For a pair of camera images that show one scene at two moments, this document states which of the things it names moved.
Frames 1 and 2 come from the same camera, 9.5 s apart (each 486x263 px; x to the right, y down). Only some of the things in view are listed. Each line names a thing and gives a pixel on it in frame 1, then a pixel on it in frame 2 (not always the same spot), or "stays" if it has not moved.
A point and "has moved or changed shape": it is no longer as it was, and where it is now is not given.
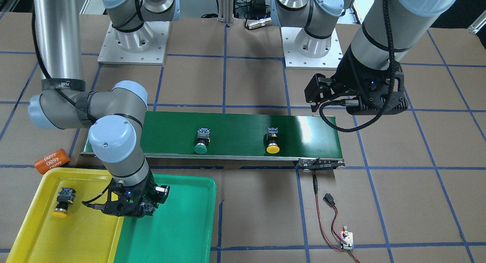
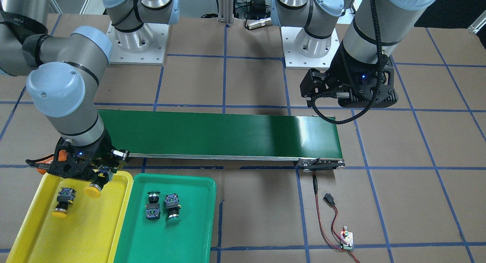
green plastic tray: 181,229 stays
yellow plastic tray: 88,234 stays
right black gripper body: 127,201 → 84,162
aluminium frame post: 226,6 stays
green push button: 203,140 has moved or changed shape
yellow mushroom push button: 65,196 stays
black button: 148,208 → 172,207
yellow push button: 272,147 → 94,190
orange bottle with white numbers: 56,159 stays
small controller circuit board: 347,236 stays
